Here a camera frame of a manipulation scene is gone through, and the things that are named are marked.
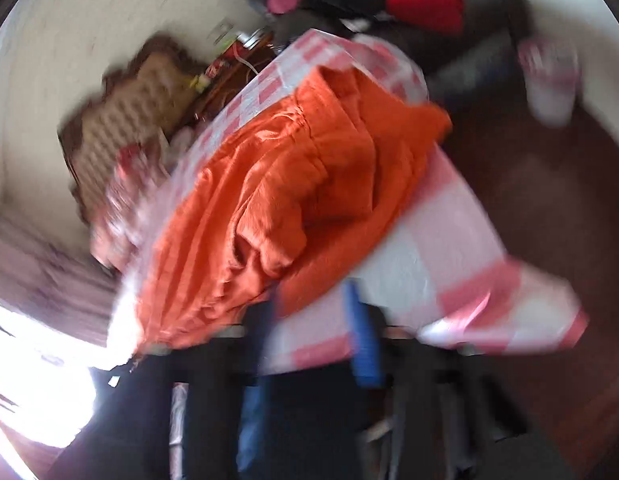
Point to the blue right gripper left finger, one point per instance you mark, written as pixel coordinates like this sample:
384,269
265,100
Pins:
258,323

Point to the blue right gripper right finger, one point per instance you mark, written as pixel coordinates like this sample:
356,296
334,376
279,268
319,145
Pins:
366,359

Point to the orange fleece pants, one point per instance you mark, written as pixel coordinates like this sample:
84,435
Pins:
294,199

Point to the pink checkered plastic sheet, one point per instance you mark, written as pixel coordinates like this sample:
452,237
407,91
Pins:
442,274

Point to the striped pink curtain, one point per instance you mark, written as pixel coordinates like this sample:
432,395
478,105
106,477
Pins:
40,278

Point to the floral red pillow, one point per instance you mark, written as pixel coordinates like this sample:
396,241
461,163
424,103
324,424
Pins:
121,217

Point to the black leather armchair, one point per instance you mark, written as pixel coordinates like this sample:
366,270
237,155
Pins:
478,60

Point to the wooden nightstand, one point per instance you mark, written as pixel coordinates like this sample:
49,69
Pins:
243,61

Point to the tufted brown headboard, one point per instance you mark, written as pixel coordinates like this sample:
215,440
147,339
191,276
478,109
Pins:
149,94

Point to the red cushion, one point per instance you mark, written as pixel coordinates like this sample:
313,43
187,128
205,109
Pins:
442,16

